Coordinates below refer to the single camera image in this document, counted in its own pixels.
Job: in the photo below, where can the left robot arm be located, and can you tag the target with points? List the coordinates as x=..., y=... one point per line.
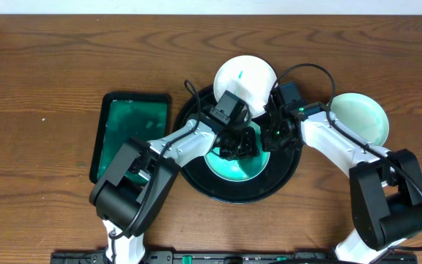
x=131, y=192

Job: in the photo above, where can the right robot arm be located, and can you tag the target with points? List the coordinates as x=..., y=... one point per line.
x=385, y=186

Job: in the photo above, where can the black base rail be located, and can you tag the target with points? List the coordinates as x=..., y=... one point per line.
x=168, y=257

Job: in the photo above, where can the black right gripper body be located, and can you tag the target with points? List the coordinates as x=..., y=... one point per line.
x=274, y=138

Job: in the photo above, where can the light green plate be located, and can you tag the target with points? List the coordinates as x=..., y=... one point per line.
x=239, y=170
x=362, y=115

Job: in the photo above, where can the white plate with green stains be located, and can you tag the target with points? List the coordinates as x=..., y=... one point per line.
x=249, y=78

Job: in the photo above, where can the round black tray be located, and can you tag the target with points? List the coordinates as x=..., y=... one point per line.
x=276, y=173

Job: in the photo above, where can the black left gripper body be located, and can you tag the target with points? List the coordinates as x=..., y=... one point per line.
x=241, y=143

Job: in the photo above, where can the black rectangular tray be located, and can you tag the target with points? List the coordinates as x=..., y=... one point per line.
x=123, y=115

